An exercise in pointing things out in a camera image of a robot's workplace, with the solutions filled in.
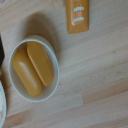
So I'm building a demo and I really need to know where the orange bread with white stripes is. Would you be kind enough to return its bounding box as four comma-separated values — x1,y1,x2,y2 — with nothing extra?
65,0,90,35

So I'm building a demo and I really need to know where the orange bread roll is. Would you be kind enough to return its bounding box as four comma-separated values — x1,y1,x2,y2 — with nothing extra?
12,48,44,98
26,41,55,87

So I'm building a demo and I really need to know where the white plate with floral rim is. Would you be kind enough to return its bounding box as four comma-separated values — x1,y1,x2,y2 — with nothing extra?
0,79,8,128

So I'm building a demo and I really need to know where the white ceramic bowl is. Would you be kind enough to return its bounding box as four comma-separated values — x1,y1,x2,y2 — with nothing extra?
7,35,61,103

